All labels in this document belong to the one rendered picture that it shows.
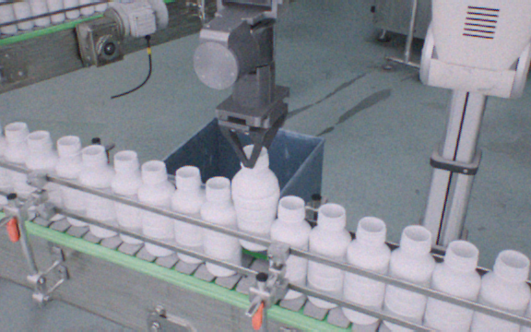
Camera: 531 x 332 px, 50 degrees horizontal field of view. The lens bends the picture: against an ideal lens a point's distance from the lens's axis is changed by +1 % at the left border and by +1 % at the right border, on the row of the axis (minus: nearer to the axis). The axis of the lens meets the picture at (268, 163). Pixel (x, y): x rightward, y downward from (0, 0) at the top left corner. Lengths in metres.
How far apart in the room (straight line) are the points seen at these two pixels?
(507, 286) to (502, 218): 2.16
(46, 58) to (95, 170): 1.25
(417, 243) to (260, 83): 0.29
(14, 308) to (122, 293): 1.44
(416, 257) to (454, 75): 0.59
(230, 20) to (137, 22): 1.52
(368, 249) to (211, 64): 0.33
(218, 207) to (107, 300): 0.35
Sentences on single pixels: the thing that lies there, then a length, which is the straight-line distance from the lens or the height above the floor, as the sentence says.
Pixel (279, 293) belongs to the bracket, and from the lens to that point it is 0.85.
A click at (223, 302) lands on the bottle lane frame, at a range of 0.93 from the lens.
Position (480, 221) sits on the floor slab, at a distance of 2.87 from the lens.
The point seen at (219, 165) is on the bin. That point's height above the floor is 0.79.
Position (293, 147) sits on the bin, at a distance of 1.46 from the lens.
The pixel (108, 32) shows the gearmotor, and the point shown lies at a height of 0.97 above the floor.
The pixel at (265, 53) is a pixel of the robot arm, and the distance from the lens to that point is 0.71.
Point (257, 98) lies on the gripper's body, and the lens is 0.73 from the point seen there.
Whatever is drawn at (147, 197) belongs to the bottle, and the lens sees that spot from 0.92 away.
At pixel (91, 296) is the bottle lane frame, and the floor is 0.87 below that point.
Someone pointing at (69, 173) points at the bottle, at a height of 1.12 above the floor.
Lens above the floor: 1.64
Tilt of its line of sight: 32 degrees down
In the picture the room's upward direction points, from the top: straight up
